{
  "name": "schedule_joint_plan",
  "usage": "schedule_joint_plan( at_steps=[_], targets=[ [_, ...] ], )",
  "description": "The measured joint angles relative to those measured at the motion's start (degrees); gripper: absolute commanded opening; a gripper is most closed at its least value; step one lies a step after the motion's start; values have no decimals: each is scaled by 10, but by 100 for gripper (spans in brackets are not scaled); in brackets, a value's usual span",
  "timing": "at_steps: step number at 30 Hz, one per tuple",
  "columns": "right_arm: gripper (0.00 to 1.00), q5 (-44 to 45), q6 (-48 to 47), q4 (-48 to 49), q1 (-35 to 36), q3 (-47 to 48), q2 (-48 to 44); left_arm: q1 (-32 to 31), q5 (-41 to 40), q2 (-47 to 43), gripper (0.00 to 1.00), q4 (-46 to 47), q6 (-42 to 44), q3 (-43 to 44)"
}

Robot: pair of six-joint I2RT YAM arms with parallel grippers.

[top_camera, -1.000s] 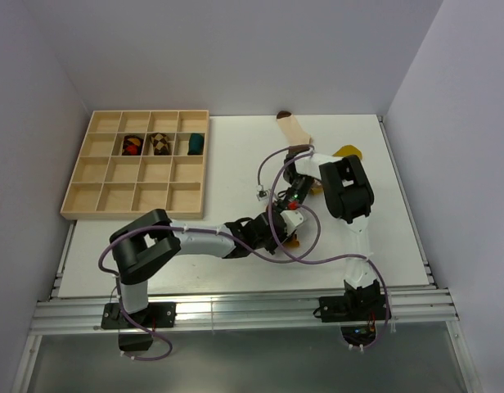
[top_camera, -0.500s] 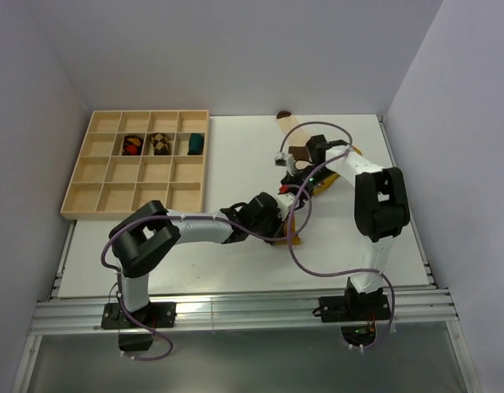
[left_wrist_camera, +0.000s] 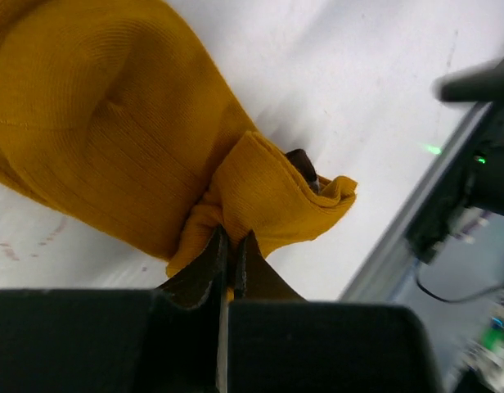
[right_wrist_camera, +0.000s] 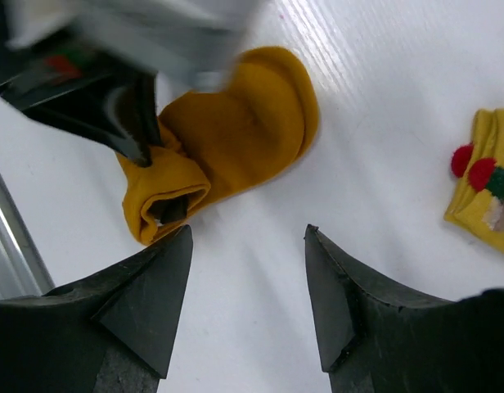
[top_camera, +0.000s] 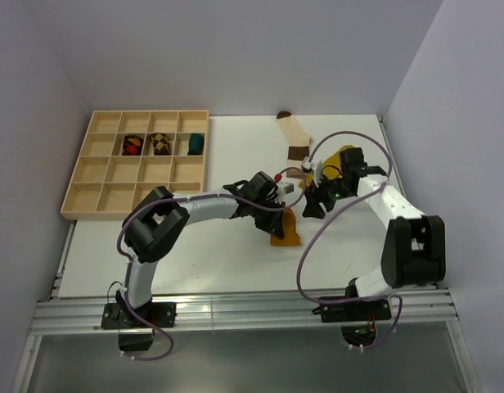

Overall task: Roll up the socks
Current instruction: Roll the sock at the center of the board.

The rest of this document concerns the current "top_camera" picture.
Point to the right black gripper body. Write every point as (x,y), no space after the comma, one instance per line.
(328,191)

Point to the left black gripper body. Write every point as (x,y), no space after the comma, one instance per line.
(265,219)

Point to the mustard yellow sock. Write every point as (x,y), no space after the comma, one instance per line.
(290,237)

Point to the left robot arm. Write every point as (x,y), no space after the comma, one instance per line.
(149,233)

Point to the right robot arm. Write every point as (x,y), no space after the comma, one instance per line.
(414,251)

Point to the yellow bear sock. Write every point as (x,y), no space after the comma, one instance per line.
(331,169)

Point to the cream brown striped sock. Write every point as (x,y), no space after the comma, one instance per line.
(299,141)

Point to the dark green rolled sock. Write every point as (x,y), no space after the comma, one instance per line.
(196,144)

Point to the brown checkered rolled sock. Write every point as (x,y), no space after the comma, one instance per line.
(160,144)

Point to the red black rolled sock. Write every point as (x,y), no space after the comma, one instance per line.
(132,145)

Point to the wooden compartment tray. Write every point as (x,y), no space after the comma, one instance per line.
(106,185)

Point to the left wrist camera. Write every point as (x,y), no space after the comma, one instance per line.
(284,188)

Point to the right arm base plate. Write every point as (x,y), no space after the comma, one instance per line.
(354,311)

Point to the aluminium frame rail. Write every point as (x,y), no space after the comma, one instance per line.
(239,311)

